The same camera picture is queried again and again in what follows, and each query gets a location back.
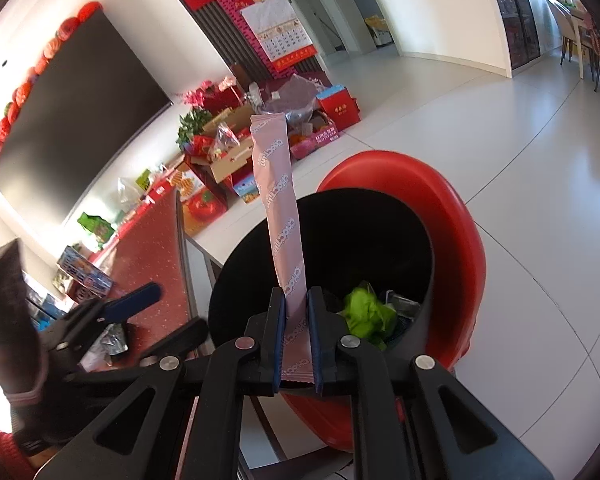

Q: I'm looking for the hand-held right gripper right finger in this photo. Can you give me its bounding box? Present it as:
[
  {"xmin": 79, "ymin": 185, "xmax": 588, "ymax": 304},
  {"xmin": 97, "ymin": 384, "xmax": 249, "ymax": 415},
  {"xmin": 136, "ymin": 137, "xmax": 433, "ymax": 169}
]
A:
[{"xmin": 307, "ymin": 286, "xmax": 556, "ymax": 480}]

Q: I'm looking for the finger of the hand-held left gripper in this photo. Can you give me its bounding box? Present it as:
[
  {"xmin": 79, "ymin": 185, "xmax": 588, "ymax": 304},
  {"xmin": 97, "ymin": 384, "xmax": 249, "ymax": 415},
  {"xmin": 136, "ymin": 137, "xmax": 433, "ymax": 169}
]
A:
[
  {"xmin": 100, "ymin": 282, "xmax": 161, "ymax": 322},
  {"xmin": 142, "ymin": 316, "xmax": 209, "ymax": 363}
]

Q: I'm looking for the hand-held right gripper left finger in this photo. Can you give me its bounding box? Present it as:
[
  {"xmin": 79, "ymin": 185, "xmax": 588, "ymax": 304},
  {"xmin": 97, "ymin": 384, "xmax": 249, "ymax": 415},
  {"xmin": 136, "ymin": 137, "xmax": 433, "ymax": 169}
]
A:
[{"xmin": 32, "ymin": 285, "xmax": 287, "ymax": 480}]

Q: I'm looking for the green plastic bag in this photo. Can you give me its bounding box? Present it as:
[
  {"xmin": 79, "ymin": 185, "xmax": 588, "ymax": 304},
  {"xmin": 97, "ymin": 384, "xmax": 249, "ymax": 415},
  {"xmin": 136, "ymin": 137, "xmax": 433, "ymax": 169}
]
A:
[{"xmin": 342, "ymin": 285, "xmax": 398, "ymax": 351}]

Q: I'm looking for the black trash bin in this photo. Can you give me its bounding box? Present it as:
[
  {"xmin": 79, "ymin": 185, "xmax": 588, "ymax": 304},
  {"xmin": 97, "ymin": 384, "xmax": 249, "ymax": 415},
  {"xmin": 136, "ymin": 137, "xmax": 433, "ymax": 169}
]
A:
[{"xmin": 207, "ymin": 187, "xmax": 436, "ymax": 396}]

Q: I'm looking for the long pink wrapper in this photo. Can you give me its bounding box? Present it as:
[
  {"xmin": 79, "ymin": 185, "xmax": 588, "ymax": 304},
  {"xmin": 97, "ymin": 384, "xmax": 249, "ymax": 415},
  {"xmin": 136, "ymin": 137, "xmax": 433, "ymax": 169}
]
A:
[{"xmin": 250, "ymin": 114, "xmax": 313, "ymax": 386}]

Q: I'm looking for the silver foil wrapper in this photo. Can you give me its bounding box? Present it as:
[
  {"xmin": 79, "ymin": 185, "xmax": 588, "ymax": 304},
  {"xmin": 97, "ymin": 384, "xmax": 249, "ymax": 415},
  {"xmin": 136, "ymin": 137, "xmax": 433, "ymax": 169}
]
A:
[{"xmin": 99, "ymin": 322, "xmax": 129, "ymax": 356}]

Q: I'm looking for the green snack bag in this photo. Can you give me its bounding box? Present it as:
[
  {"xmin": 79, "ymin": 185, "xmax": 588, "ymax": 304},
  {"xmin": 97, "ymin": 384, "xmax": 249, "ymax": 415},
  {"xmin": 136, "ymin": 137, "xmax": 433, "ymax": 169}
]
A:
[{"xmin": 77, "ymin": 212, "xmax": 116, "ymax": 247}]

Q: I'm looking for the person's red clothing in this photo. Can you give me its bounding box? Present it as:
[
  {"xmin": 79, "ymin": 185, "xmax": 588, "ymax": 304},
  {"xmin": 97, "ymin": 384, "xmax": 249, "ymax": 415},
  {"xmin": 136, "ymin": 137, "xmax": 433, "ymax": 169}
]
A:
[{"xmin": 0, "ymin": 430, "xmax": 33, "ymax": 480}]

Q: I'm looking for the tomato print box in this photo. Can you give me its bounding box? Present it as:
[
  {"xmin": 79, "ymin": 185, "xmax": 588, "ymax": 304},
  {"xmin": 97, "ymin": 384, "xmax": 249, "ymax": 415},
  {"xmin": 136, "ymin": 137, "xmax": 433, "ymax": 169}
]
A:
[{"xmin": 180, "ymin": 170, "xmax": 228, "ymax": 235}]

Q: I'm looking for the brown cardboard box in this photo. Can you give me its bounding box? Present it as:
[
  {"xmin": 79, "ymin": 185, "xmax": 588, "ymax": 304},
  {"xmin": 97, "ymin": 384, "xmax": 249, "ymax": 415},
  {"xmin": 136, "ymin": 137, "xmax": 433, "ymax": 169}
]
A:
[{"xmin": 190, "ymin": 105, "xmax": 261, "ymax": 183}]

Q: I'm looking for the leafy green plant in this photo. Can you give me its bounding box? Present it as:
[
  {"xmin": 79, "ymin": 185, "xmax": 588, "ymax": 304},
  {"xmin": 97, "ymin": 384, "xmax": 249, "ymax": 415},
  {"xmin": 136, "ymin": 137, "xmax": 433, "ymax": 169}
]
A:
[{"xmin": 176, "ymin": 109, "xmax": 213, "ymax": 151}]

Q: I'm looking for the red plastic stool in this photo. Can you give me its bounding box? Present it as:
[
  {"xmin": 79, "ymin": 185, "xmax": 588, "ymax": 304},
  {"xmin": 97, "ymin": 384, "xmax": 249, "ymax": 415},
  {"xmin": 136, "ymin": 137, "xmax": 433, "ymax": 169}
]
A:
[{"xmin": 280, "ymin": 150, "xmax": 487, "ymax": 453}]

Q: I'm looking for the large black television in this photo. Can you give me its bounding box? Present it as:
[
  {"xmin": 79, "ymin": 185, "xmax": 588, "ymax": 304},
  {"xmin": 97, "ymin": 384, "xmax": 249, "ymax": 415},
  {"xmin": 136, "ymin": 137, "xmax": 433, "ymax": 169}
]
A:
[{"xmin": 0, "ymin": 10, "xmax": 173, "ymax": 228}]

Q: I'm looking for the red fruit box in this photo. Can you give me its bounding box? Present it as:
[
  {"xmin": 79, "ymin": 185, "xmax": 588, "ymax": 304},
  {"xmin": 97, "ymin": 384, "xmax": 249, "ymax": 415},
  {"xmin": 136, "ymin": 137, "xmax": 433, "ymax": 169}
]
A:
[{"xmin": 290, "ymin": 112, "xmax": 341, "ymax": 161}]

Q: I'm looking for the pink flower bouquet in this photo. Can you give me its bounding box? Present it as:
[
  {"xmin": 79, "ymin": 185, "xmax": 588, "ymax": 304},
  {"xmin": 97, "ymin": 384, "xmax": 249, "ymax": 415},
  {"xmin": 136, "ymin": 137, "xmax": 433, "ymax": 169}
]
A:
[{"xmin": 182, "ymin": 80, "xmax": 221, "ymax": 108}]

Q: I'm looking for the crumpled clear plastic bag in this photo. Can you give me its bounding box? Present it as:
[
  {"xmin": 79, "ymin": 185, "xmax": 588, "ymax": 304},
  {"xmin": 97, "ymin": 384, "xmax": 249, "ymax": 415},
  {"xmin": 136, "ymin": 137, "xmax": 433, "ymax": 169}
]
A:
[{"xmin": 265, "ymin": 76, "xmax": 323, "ymax": 128}]

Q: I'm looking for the row of red paper lanterns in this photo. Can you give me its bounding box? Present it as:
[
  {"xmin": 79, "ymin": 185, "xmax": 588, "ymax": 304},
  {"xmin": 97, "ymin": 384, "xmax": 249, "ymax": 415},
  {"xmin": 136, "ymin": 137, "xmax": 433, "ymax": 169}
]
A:
[{"xmin": 0, "ymin": 2, "xmax": 103, "ymax": 168}]

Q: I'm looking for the red gift box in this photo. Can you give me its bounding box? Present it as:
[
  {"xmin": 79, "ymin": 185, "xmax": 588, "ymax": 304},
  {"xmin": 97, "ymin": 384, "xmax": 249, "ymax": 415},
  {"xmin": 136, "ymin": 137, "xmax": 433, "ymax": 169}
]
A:
[{"xmin": 316, "ymin": 87, "xmax": 362, "ymax": 131}]

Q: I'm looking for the maroon bag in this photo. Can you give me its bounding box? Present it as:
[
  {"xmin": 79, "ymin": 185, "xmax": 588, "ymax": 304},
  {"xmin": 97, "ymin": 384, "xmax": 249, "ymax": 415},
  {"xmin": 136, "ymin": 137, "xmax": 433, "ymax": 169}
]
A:
[{"xmin": 257, "ymin": 72, "xmax": 331, "ymax": 116}]

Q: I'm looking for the red paper-cut strip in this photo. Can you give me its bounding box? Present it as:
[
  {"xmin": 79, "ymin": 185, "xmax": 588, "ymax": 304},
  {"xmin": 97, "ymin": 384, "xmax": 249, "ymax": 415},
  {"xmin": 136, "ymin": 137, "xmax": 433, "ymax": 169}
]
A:
[{"xmin": 216, "ymin": 0, "xmax": 278, "ymax": 77}]

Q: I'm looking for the dark glass cabinet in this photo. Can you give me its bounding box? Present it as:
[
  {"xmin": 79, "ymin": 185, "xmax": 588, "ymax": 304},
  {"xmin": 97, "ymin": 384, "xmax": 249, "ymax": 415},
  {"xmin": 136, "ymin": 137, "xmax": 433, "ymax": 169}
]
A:
[{"xmin": 480, "ymin": 0, "xmax": 543, "ymax": 71}]

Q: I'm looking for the white dining chair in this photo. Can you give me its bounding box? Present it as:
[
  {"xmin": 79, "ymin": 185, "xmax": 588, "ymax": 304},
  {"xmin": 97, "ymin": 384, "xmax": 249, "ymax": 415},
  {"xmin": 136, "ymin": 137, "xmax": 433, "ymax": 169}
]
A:
[{"xmin": 547, "ymin": 0, "xmax": 588, "ymax": 68}]

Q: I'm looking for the dark slatted wall panel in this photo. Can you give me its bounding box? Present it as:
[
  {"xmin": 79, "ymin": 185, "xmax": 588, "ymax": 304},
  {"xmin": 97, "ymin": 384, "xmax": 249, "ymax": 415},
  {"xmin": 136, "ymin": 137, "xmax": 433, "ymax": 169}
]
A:
[{"xmin": 147, "ymin": 0, "xmax": 326, "ymax": 81}]

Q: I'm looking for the wall calendar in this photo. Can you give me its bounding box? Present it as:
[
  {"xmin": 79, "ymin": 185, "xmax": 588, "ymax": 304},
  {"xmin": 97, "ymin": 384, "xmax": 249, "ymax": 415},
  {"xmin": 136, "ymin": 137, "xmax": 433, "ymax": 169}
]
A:
[{"xmin": 240, "ymin": 0, "xmax": 317, "ymax": 73}]

